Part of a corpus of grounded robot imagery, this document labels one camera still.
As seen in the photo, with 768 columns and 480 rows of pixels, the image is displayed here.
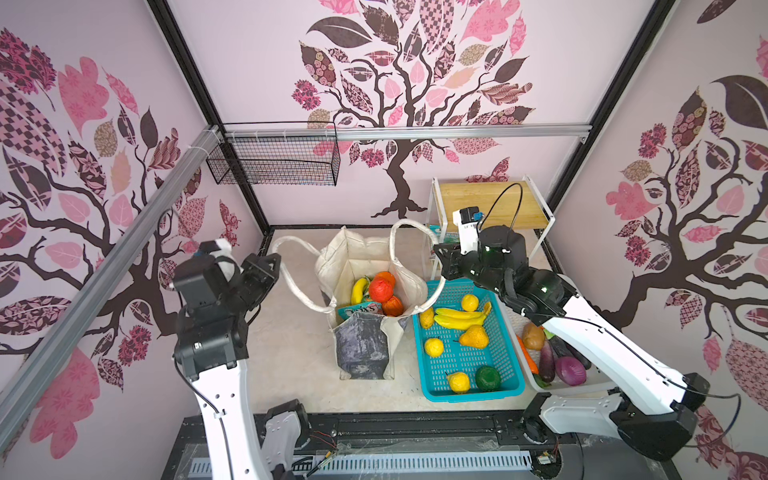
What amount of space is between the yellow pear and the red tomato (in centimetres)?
26

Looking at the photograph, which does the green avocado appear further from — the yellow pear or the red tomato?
the red tomato

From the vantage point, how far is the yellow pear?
0.85m

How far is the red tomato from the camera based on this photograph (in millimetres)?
859

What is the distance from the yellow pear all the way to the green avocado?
7 centimetres

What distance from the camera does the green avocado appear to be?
30.7 inches

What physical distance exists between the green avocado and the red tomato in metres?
0.34
